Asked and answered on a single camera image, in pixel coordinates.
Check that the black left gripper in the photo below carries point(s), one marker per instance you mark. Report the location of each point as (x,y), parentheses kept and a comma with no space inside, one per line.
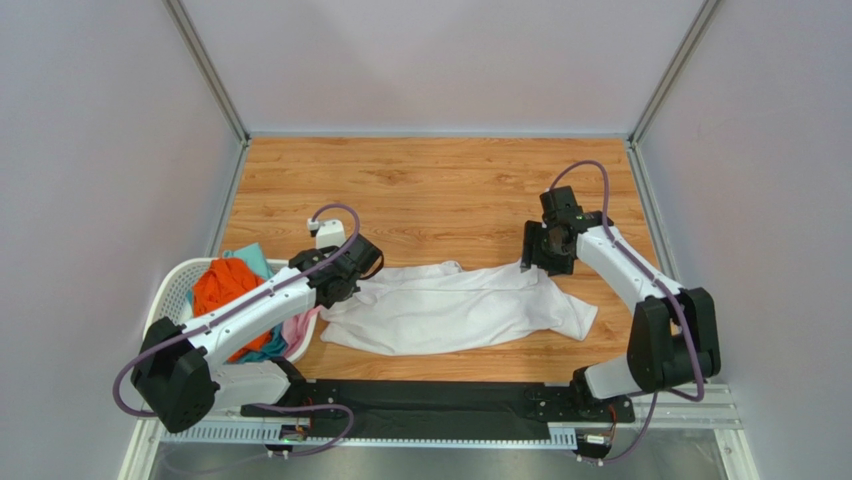
(328,251)

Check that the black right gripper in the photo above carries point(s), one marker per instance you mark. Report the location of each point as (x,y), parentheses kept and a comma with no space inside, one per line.
(544,249)

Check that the white t shirt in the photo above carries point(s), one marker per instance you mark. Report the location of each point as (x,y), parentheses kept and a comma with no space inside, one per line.
(443,308)

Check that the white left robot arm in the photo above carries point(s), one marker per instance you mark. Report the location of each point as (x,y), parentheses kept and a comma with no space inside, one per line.
(183,371)

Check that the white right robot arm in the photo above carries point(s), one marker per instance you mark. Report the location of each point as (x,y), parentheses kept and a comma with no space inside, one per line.
(673,338)

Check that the pink t shirt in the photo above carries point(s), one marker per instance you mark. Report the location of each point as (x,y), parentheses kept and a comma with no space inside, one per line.
(297,333)

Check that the teal t shirt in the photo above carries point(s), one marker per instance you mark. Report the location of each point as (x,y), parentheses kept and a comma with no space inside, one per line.
(253,256)

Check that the orange t shirt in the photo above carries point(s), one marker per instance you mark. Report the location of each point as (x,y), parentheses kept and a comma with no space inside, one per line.
(223,286)

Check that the white plastic laundry basket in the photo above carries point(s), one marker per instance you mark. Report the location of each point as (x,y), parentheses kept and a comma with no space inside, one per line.
(171,298)

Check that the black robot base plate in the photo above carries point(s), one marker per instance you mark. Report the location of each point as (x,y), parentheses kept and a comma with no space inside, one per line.
(432,410)

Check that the aluminium frame rail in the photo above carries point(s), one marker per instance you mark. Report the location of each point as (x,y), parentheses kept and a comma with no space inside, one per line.
(671,437)

